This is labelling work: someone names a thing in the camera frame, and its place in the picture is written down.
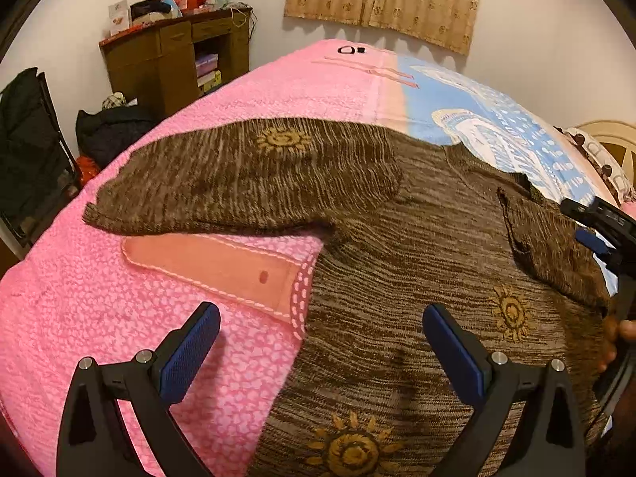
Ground brown knit sweater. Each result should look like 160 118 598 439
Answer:
84 118 609 476

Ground right hand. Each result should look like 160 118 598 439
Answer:
598 316 636 372

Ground patterned pillow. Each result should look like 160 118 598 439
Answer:
559 127 635 207

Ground cream wooden headboard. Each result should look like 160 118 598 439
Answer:
578 120 636 184

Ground pink and blue bedspread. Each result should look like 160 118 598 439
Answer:
1 40 616 476

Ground black folding chair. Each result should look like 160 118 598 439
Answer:
0 67 81 248

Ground black bag on floor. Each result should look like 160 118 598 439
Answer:
76 106 156 169

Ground brown wooden desk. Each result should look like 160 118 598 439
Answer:
99 4 253 120

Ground white card on desk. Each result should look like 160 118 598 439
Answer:
109 0 130 37

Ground black item on desk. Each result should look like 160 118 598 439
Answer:
130 0 173 25

